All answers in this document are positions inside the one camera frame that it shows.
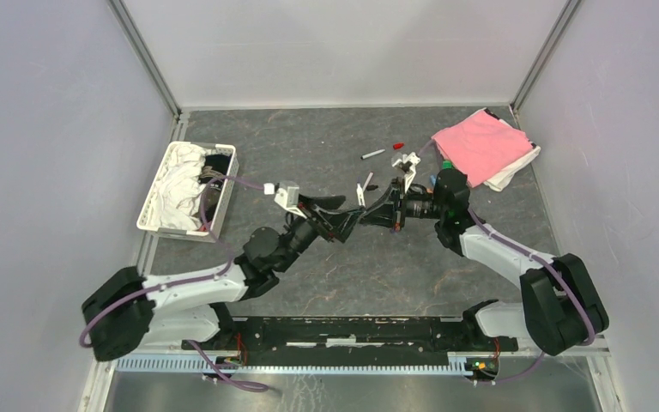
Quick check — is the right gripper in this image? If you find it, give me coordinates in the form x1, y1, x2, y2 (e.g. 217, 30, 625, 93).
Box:
359, 178, 446, 232

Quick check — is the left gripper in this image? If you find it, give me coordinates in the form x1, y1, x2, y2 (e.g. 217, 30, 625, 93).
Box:
275, 193, 366, 272

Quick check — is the white pen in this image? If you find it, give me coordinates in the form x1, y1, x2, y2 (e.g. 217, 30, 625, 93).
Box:
362, 172, 374, 191
360, 148, 386, 161

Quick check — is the white purple marker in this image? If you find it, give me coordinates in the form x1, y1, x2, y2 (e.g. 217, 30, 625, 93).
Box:
356, 183, 366, 208

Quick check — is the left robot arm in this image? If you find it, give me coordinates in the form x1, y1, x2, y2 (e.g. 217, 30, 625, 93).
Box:
78, 196, 366, 361

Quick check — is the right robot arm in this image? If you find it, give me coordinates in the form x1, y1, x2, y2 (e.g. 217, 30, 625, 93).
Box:
360, 168, 610, 356

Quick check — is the pink folded cloth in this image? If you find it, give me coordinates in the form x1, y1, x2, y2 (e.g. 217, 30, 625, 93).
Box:
432, 108, 541, 192

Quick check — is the black cloth in basket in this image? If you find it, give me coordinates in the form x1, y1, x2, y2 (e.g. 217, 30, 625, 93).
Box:
196, 154, 232, 230

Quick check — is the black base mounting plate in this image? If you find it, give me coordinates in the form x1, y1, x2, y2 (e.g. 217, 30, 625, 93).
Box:
199, 316, 518, 367

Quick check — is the white plastic basket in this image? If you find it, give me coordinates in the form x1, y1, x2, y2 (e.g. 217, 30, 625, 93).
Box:
136, 142, 239, 243

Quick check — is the white cloth in basket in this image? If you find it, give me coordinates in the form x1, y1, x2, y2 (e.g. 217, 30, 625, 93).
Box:
144, 142, 209, 231

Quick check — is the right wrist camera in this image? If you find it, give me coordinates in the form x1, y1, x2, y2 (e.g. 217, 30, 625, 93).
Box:
391, 152, 420, 193

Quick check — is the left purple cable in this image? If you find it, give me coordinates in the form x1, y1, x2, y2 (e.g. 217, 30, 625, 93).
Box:
78, 174, 268, 393

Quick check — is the aluminium frame rail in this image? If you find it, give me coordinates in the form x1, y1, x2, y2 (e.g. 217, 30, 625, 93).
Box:
95, 317, 612, 377

